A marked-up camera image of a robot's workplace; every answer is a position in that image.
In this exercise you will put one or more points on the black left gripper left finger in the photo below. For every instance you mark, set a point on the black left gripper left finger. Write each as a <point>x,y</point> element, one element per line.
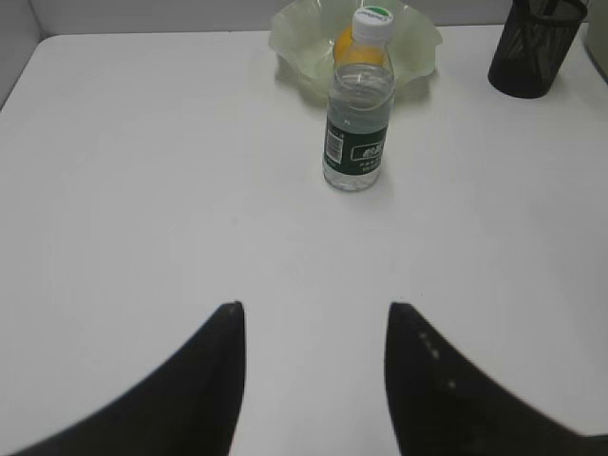
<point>189,405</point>

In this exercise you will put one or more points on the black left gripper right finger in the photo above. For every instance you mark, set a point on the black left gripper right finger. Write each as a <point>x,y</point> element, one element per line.
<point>442,404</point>

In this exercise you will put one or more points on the clear water bottle green label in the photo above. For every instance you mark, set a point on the clear water bottle green label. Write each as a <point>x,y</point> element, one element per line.
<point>359,105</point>

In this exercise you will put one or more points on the yellow mango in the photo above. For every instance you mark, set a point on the yellow mango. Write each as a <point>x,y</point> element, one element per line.
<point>348,51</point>

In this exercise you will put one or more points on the black mesh pen holder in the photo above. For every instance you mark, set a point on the black mesh pen holder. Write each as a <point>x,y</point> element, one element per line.
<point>535,40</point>

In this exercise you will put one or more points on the pale green wavy glass plate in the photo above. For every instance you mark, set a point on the pale green wavy glass plate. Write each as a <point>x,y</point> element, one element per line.
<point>303,35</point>

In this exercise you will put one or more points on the pale green woven plastic basket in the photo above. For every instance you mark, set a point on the pale green woven plastic basket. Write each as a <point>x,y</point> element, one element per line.
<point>596,46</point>

